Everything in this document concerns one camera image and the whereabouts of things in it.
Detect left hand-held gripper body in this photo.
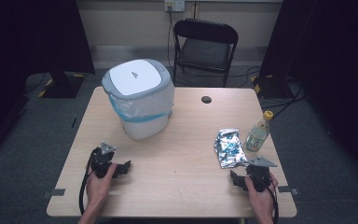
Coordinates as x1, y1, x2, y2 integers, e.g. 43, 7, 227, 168
89, 142, 117, 179

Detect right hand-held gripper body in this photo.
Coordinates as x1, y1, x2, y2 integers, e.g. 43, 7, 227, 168
244, 155, 278, 192

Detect silver foil packet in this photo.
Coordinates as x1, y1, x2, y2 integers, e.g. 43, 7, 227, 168
213, 128, 250, 170

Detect white pedal trash can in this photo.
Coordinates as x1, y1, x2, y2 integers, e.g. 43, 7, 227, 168
101, 58, 175, 141

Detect person's left hand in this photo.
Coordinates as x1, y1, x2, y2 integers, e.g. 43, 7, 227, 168
86, 162, 118, 207

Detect person's right hand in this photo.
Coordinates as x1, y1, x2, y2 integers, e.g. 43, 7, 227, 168
243, 173, 280, 216

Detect grey tape piece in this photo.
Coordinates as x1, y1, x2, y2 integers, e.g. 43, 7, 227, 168
277, 185, 300, 197
41, 188, 66, 200

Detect clear bottle with yellow cap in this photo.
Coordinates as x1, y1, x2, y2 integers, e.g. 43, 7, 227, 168
242, 109, 275, 154

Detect clear blue-rimmed trash bag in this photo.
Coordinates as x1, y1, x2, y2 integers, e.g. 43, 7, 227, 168
107, 89, 175, 124

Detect black stand base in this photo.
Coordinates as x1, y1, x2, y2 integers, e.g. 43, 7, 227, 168
251, 74, 295, 101
39, 68, 87, 100

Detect black folding chair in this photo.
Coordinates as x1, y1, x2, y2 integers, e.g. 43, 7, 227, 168
172, 18, 240, 89

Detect dark curtain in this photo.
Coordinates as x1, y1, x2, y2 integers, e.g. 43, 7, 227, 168
258, 0, 358, 185
0, 0, 96, 162

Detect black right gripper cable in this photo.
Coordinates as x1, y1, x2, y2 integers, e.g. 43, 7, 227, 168
259, 178, 280, 224

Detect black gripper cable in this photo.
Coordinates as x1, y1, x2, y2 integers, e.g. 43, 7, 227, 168
259, 178, 280, 224
77, 155, 95, 217

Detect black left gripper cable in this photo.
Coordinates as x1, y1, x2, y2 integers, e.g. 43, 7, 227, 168
77, 155, 95, 217

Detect black floor cables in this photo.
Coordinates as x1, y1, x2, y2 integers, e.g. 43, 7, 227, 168
260, 66, 308, 120

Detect black wall cable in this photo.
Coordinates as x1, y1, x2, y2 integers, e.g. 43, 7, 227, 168
166, 5, 177, 68

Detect white wall socket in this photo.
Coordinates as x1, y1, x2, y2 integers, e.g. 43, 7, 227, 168
163, 0, 186, 13

